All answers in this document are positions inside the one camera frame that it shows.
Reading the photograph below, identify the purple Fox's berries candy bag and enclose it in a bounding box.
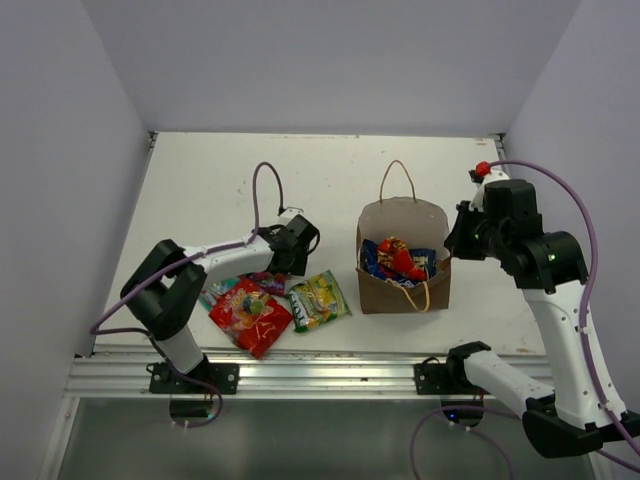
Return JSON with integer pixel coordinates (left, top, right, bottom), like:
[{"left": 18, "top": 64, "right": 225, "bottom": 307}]
[{"left": 247, "top": 272, "right": 289, "bottom": 297}]

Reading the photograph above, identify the blue Kettle chips bag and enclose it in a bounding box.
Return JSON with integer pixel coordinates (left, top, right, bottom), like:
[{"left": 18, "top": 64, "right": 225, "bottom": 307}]
[{"left": 409, "top": 248, "right": 437, "bottom": 278}]

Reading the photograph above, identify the yellow green Fox's candy bag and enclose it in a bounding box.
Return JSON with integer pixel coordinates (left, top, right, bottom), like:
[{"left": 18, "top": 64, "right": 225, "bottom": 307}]
[{"left": 288, "top": 270, "right": 352, "bottom": 333}]

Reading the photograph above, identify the brown paper bag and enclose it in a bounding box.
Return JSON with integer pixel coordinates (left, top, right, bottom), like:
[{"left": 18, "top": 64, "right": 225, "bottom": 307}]
[{"left": 356, "top": 182, "right": 451, "bottom": 314}]

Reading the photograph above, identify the red snack sticks bag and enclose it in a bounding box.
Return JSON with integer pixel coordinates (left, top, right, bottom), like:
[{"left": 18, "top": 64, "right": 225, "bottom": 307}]
[{"left": 376, "top": 236, "right": 428, "bottom": 281}]

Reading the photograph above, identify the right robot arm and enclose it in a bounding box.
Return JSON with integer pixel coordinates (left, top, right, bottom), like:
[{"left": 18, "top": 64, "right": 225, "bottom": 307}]
[{"left": 445, "top": 179, "right": 639, "bottom": 458}]

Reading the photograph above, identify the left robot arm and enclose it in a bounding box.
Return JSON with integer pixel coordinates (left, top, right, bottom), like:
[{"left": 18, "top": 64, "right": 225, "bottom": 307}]
[{"left": 120, "top": 214, "right": 320, "bottom": 393}]

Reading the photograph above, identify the red fruit candy bag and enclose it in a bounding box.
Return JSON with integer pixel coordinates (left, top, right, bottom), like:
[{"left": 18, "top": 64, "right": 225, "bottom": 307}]
[{"left": 209, "top": 277, "right": 293, "bottom": 359}]

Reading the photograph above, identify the teal red candy bag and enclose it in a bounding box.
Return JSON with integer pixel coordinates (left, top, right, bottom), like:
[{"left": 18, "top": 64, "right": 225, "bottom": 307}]
[{"left": 199, "top": 277, "right": 240, "bottom": 312}]

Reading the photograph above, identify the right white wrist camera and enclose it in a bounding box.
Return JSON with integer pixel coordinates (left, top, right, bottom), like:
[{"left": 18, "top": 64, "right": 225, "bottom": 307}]
[{"left": 469, "top": 162, "right": 510, "bottom": 212}]

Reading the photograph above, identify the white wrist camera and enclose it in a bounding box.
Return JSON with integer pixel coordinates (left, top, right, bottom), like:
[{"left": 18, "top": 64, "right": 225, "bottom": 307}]
[
  {"left": 469, "top": 162, "right": 510, "bottom": 212},
  {"left": 277, "top": 207, "right": 304, "bottom": 225}
]

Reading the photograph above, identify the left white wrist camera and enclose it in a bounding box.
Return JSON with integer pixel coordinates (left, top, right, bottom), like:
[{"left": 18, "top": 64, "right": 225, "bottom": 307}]
[{"left": 277, "top": 207, "right": 304, "bottom": 225}]

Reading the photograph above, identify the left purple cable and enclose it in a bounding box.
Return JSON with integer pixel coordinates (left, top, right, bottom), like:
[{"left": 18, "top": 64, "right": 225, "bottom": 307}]
[{"left": 88, "top": 162, "right": 286, "bottom": 429}]

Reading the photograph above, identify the purple cable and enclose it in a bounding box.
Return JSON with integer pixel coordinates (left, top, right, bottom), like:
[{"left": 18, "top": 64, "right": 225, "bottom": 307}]
[
  {"left": 487, "top": 159, "right": 640, "bottom": 474},
  {"left": 88, "top": 162, "right": 286, "bottom": 429}
]

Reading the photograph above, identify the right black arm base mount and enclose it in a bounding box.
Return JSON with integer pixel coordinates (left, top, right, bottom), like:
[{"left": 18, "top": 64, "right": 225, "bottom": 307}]
[{"left": 413, "top": 356, "right": 470, "bottom": 395}]

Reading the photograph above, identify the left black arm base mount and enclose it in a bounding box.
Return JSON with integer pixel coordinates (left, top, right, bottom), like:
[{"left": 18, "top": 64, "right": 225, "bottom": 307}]
[{"left": 146, "top": 362, "right": 240, "bottom": 395}]

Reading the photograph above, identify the aluminium rail frame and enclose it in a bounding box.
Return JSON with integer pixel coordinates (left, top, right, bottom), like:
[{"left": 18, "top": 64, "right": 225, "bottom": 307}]
[{"left": 64, "top": 130, "right": 566, "bottom": 401}]

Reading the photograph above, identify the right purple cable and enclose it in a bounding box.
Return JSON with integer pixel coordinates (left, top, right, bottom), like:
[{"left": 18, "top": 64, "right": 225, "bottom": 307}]
[{"left": 487, "top": 159, "right": 640, "bottom": 474}]

